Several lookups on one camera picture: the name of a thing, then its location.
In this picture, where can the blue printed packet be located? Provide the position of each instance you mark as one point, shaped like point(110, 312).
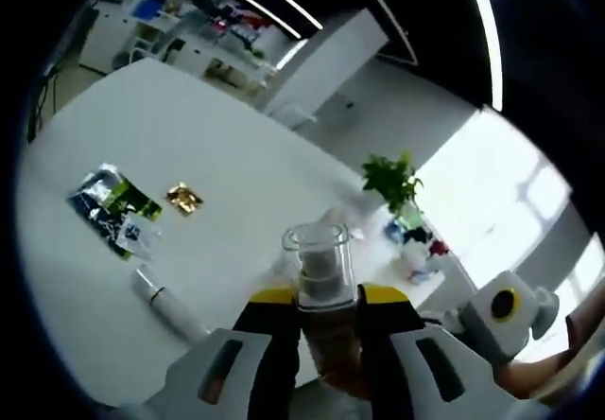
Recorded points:
point(393, 232)

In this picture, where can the green potted plant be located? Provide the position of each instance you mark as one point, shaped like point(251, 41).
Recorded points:
point(394, 183)

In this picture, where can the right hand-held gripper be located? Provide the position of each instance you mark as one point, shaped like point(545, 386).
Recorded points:
point(487, 330)

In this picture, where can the white office counter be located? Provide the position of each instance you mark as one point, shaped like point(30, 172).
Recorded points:
point(101, 37)

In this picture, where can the large white skincare pump bottle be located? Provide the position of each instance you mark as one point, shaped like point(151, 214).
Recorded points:
point(326, 268)

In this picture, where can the blue storage bin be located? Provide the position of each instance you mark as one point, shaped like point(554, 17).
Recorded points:
point(149, 9)

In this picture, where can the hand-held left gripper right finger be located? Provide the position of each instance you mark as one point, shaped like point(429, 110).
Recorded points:
point(392, 335)

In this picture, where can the clear skincare sample sachet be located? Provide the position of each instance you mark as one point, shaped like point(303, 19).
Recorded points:
point(137, 238)

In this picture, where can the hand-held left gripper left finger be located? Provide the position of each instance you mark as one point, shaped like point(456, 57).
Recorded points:
point(269, 344)

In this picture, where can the person's right hand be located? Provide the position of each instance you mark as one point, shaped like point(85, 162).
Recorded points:
point(539, 372)

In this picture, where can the green black skincare sachet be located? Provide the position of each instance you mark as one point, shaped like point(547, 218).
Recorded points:
point(104, 193)

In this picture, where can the ceiling light strip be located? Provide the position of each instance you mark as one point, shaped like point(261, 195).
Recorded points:
point(494, 37)

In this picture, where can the gold foil skincare sachet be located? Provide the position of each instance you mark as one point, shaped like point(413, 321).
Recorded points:
point(185, 199)

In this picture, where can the small white skincare pump bottle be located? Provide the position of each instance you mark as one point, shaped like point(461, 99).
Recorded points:
point(179, 313)

